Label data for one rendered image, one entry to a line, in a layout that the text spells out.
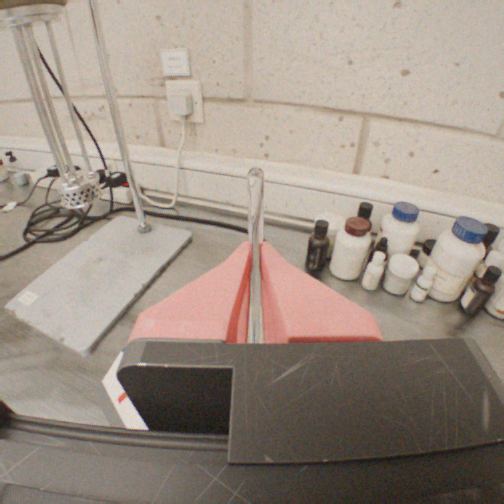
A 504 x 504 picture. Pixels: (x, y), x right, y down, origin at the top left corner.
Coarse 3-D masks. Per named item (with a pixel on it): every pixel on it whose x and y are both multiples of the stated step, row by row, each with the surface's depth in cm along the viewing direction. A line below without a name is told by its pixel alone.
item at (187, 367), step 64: (192, 320) 5; (128, 384) 5; (192, 384) 5; (256, 384) 4; (320, 384) 4; (384, 384) 4; (448, 384) 4; (256, 448) 4; (320, 448) 4; (384, 448) 4; (448, 448) 3
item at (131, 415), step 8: (112, 368) 33; (112, 376) 32; (112, 384) 32; (112, 392) 32; (120, 392) 31; (120, 400) 31; (128, 400) 30; (120, 408) 30; (128, 408) 30; (128, 416) 29; (136, 416) 29; (136, 424) 28
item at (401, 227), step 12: (396, 204) 45; (408, 204) 45; (384, 216) 47; (396, 216) 44; (408, 216) 43; (384, 228) 46; (396, 228) 44; (408, 228) 44; (396, 240) 45; (408, 240) 45; (396, 252) 46; (408, 252) 47
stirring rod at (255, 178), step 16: (256, 176) 10; (256, 192) 10; (256, 208) 10; (256, 224) 11; (256, 240) 11; (256, 256) 12; (256, 272) 12; (256, 288) 13; (256, 304) 13; (256, 320) 14; (256, 336) 15
